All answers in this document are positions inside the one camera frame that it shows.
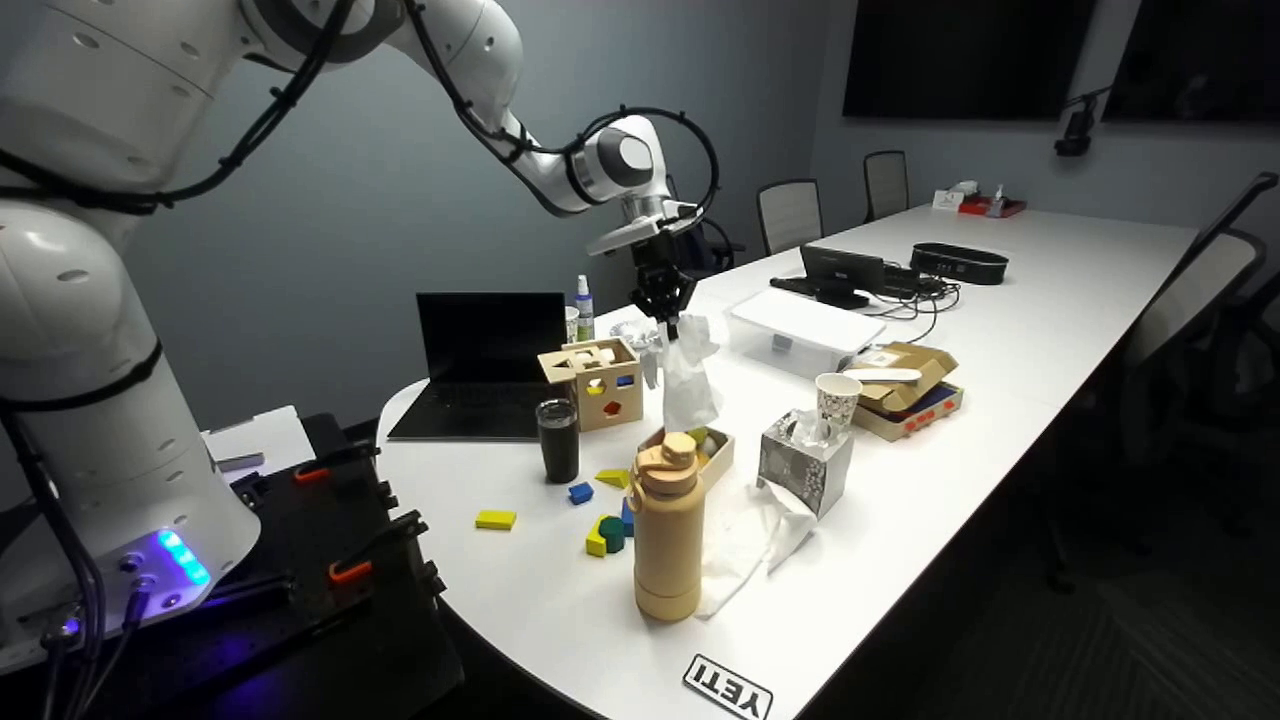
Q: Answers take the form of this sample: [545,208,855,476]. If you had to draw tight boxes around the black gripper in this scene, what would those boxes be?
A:
[631,228,702,331]

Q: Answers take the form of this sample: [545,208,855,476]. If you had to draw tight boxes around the black laptop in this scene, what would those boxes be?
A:
[386,288,574,447]

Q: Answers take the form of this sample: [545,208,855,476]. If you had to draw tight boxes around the crumpled clear plastic bag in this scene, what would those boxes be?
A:
[603,312,673,393]

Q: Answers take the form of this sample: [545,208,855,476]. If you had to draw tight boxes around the wooden shape sorter box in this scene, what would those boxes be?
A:
[535,337,648,433]

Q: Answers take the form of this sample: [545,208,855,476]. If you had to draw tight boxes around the wooden tray with blocks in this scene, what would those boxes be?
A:
[631,419,736,490]

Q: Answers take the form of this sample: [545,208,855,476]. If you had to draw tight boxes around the office chair light back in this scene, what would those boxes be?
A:
[861,146,916,224]
[756,175,827,254]
[1115,224,1271,402]

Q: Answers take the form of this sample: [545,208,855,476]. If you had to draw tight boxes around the black tumbler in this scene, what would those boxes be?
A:
[534,393,584,489]

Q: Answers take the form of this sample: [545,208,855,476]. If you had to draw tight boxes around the black conference phone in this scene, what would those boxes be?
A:
[767,243,951,312]

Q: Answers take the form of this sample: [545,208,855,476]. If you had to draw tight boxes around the white paper cup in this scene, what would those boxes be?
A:
[811,369,863,442]

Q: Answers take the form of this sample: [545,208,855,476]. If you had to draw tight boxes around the grey patterned tissue box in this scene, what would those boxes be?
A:
[756,402,855,515]

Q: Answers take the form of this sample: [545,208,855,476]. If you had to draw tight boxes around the tan water bottle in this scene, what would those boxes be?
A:
[628,426,709,626]

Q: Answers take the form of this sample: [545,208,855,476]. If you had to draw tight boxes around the clear plastic wrapper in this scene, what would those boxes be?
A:
[692,476,819,623]

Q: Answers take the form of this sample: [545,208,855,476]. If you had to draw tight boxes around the open cardboard box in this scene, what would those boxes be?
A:
[844,338,969,442]

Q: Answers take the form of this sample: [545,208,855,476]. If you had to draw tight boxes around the small white box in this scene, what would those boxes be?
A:
[929,175,982,215]

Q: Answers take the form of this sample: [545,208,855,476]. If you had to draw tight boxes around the red flat item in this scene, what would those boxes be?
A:
[956,194,1033,224]

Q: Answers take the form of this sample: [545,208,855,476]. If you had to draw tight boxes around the black clamp orange tip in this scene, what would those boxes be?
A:
[293,442,393,490]

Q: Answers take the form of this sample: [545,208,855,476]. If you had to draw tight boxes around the white YETI sticker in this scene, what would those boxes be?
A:
[682,648,780,720]

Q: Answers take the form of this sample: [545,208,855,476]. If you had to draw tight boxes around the white board sheet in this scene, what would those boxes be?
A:
[195,399,321,489]

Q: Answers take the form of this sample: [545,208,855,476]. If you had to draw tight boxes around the black robot cart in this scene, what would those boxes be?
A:
[0,410,474,720]

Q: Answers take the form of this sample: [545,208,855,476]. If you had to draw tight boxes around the white cable bundle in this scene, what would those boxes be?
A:
[863,272,969,350]

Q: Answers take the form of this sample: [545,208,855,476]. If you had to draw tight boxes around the black wall screen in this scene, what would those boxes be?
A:
[839,0,1101,118]

